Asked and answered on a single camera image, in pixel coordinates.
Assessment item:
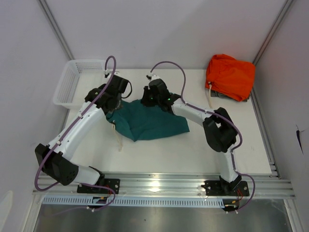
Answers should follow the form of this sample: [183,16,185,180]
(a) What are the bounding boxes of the teal green shorts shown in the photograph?
[106,100,190,151]

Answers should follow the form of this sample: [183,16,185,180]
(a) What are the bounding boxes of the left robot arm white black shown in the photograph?
[35,75,132,193]

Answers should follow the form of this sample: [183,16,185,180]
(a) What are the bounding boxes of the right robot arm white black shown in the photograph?
[141,79,241,195]

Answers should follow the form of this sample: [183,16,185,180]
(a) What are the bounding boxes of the grey folded shorts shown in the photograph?
[208,90,238,103]

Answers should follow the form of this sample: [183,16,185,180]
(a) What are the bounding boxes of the orange folded shorts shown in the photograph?
[205,54,255,102]

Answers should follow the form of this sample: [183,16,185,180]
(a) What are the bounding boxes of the white plastic basket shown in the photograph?
[53,59,105,109]

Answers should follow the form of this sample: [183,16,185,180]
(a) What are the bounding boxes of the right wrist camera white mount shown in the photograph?
[146,73,160,82]

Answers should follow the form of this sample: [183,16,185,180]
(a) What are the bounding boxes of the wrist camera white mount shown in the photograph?
[104,69,120,78]
[146,73,160,82]

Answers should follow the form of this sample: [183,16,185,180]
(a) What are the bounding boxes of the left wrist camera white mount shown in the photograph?
[104,69,120,78]

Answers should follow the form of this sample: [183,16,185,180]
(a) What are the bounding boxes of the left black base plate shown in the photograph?
[77,178,121,194]

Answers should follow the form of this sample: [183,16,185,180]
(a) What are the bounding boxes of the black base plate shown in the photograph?
[77,178,121,194]
[201,180,250,197]

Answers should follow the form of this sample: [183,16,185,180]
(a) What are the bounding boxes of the aluminium mounting rail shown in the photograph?
[32,172,296,199]

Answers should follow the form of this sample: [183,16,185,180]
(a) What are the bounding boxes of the white slotted cable duct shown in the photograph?
[42,195,224,208]

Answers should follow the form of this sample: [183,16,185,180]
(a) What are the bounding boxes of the left aluminium frame post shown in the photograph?
[37,0,75,60]

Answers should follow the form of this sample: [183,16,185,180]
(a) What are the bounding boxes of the aluminium frame post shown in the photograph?
[253,0,296,66]
[37,0,75,60]

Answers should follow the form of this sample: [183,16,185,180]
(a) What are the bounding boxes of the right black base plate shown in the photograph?
[201,180,250,197]

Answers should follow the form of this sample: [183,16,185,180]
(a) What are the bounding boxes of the right aluminium frame post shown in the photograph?
[253,0,296,66]

